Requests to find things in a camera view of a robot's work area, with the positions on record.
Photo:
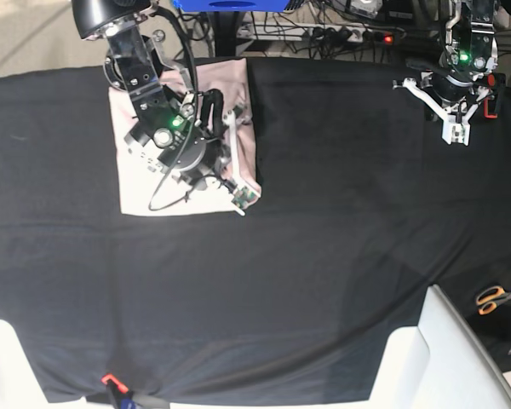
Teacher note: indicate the red black tool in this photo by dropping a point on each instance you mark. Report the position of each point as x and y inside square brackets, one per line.
[493, 102]

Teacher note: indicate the orange black clamp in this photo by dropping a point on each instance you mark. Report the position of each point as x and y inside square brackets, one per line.
[120, 396]

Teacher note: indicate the pink T-shirt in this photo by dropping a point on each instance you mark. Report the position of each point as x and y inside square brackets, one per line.
[138, 173]

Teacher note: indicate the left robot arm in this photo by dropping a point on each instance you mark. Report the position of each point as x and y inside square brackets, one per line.
[463, 80]

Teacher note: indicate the orange handled scissors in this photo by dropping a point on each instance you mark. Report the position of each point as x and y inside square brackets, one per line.
[491, 298]

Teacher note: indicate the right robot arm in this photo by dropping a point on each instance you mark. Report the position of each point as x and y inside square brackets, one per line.
[144, 41]

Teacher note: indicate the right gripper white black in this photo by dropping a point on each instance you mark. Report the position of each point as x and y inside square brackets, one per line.
[201, 150]

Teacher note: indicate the white table frame left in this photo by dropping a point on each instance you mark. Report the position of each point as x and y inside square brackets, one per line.
[19, 387]

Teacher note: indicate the blue box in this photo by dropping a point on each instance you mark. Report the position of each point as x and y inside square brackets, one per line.
[231, 5]

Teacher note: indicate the black table cloth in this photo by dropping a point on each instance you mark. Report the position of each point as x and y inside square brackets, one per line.
[363, 207]

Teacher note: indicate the white table frame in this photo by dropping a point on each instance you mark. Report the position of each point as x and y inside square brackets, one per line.
[438, 363]
[19, 387]

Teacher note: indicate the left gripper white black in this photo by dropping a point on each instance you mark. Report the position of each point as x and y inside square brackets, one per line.
[452, 101]

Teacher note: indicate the white power strip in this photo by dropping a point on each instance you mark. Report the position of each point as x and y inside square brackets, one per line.
[350, 33]

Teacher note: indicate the white table frame right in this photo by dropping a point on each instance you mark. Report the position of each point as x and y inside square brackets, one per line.
[438, 363]

